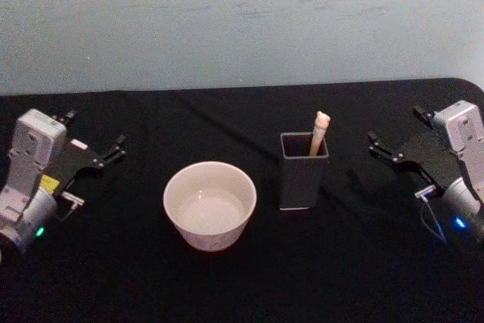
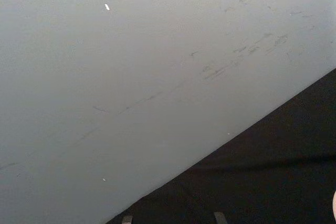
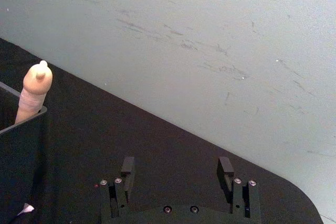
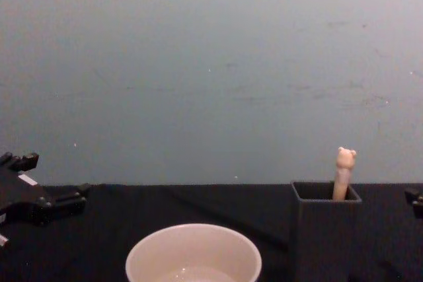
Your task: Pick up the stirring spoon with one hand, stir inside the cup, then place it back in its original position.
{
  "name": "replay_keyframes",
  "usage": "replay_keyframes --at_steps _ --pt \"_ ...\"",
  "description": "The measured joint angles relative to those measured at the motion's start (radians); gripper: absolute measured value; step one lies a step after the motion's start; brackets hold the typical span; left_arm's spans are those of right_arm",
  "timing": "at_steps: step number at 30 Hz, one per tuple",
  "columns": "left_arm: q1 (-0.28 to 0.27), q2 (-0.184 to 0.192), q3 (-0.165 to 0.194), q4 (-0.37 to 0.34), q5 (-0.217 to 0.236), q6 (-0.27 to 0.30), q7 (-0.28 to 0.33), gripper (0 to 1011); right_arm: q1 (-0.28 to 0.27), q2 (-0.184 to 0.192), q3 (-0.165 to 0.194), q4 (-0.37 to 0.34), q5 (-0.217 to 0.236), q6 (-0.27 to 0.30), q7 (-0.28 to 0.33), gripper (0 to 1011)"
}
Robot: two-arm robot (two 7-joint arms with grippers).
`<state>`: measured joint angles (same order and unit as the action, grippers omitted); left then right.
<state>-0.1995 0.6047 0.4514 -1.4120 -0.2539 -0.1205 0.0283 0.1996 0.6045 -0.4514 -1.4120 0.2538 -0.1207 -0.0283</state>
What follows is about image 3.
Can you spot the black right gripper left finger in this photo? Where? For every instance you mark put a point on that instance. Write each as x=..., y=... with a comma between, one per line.
x=128, y=171

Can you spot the black table cloth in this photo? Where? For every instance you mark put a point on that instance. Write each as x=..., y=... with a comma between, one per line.
x=110, y=132

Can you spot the plain pale wall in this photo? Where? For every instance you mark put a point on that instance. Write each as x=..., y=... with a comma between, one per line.
x=183, y=37

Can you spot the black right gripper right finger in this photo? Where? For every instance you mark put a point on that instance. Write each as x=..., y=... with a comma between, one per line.
x=225, y=171

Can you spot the black rack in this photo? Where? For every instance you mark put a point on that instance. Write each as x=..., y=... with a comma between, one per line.
x=21, y=155

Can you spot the small white plastic piece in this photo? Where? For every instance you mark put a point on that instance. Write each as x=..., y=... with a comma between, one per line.
x=26, y=209

